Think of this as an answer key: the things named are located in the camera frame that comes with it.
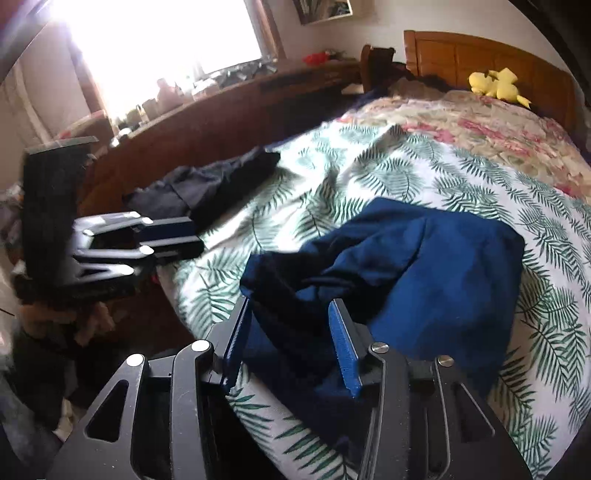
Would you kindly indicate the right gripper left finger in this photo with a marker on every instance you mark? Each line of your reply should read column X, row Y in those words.
column 152, row 419

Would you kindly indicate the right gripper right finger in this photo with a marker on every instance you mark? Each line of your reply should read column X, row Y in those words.
column 426, row 421

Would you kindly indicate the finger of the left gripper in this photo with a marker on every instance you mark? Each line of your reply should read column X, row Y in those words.
column 169, row 250
column 149, row 230

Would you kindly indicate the blue suit jacket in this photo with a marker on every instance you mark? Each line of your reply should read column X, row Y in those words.
column 425, row 281

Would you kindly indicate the person's left hand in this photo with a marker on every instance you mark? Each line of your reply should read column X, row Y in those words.
column 38, row 320

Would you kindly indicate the dark grey trousers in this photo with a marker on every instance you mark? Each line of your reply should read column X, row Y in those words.
column 204, row 193

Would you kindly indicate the long wooden desk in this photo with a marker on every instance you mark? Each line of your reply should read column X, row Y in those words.
column 226, row 124

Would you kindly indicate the window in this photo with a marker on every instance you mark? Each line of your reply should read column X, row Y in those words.
column 128, row 46

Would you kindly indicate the red bowl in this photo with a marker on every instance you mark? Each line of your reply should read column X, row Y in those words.
column 316, row 59

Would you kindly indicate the wooden chair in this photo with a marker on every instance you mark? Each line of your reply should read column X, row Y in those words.
column 375, row 65

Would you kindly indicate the floral quilt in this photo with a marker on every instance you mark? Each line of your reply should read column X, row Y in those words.
column 501, row 132

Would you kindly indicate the yellow plush toy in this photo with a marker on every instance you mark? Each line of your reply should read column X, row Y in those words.
column 501, row 85

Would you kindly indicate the wooden headboard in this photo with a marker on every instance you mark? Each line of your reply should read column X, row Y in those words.
column 453, row 57

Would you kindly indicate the white wall shelf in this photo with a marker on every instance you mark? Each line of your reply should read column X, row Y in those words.
column 320, row 11

